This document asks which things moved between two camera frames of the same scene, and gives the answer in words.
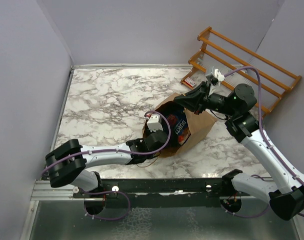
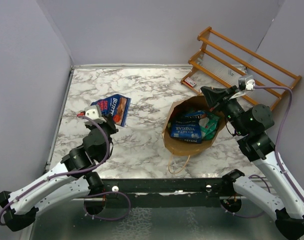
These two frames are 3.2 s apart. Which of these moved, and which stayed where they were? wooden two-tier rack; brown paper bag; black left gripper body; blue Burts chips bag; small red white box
Moved: brown paper bag; black left gripper body; blue Burts chips bag
Stayed: small red white box; wooden two-tier rack
